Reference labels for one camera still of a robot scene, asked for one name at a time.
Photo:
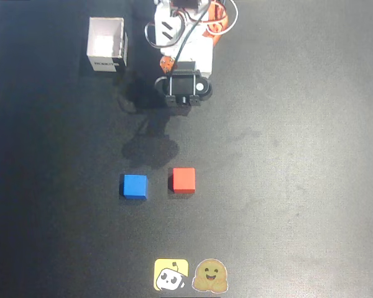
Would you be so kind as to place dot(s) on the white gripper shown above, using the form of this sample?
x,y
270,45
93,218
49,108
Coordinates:
x,y
166,64

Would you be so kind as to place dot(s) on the red cube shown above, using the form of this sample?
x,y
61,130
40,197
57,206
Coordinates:
x,y
184,179

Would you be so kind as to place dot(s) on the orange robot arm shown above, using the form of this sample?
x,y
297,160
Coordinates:
x,y
217,37

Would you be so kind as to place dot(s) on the blue cube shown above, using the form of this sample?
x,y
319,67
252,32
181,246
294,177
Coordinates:
x,y
135,185

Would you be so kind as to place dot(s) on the white cardboard box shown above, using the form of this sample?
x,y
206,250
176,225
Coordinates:
x,y
105,37

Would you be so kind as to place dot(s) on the black table mat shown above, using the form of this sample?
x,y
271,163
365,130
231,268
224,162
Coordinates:
x,y
283,170

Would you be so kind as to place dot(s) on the yellow robot sticker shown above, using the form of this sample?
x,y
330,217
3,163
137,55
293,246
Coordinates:
x,y
171,274

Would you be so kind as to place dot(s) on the hugging face emoji sticker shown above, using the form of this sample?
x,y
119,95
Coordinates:
x,y
209,275

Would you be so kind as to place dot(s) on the black gripper-mounted camera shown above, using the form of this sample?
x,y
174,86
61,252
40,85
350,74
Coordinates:
x,y
181,87

